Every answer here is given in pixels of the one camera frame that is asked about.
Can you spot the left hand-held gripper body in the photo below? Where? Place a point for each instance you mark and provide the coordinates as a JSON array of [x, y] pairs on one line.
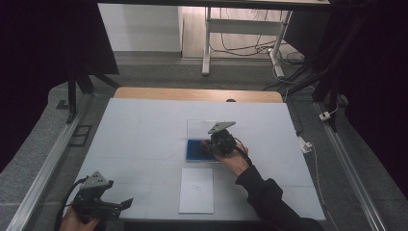
[[93, 195]]

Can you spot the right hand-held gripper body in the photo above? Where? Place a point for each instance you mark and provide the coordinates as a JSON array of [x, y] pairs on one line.
[[223, 141]]

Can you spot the blue ink pad clear lid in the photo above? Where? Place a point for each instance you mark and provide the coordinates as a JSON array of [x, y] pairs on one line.
[[194, 149]]

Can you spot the person's right hand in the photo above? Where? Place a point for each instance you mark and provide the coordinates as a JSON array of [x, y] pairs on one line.
[[235, 162]]

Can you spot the person's left hand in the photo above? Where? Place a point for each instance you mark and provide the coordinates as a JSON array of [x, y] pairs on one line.
[[75, 224]]

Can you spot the white paper sheet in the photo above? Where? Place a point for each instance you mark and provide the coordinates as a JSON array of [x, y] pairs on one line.
[[196, 195]]

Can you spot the wooden table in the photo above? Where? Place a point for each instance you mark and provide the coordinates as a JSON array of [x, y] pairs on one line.
[[192, 94]]

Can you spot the white table mat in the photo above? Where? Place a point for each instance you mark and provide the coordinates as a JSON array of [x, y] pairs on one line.
[[144, 144]]

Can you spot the small black floor plate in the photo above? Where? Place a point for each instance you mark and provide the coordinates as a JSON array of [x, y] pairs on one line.
[[62, 104]]

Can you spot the white plug adapter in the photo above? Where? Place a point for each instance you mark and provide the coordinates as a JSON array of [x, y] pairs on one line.
[[324, 115]]

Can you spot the black metal stand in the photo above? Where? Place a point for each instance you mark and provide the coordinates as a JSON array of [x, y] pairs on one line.
[[327, 77], [77, 86]]

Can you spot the black curtain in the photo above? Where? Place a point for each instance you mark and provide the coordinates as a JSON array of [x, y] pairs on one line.
[[378, 80], [38, 64]]

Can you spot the aluminium rail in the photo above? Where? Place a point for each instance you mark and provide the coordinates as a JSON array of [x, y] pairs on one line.
[[48, 166], [349, 173]]

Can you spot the black floor bracket frame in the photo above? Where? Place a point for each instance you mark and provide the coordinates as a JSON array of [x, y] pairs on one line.
[[80, 135]]

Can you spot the white desk frame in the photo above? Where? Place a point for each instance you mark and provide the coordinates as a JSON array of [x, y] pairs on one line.
[[243, 27]]

